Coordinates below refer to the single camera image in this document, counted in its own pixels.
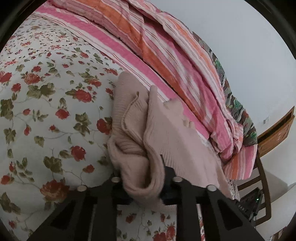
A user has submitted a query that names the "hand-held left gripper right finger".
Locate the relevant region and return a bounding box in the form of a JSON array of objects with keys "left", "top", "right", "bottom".
[{"left": 160, "top": 156, "right": 266, "bottom": 241}]

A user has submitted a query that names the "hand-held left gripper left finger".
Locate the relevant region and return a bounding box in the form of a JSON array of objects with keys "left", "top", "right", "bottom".
[{"left": 28, "top": 177, "right": 130, "bottom": 241}]

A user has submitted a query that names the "pink knit sweater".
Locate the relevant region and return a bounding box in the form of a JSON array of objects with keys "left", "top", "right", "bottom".
[{"left": 107, "top": 71, "right": 234, "bottom": 212}]

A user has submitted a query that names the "brown wooden door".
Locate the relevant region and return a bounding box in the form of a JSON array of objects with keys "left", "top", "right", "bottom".
[{"left": 257, "top": 106, "right": 296, "bottom": 158}]

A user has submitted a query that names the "dark floral patchwork quilt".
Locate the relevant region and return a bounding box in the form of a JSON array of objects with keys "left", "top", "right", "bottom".
[{"left": 192, "top": 31, "right": 258, "bottom": 147}]

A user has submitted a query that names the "floral bed sheet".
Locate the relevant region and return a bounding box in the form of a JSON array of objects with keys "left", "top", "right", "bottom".
[{"left": 0, "top": 16, "right": 241, "bottom": 241}]

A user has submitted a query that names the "pink orange striped quilt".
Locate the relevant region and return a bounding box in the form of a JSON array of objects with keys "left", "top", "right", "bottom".
[{"left": 35, "top": 0, "right": 258, "bottom": 180}]

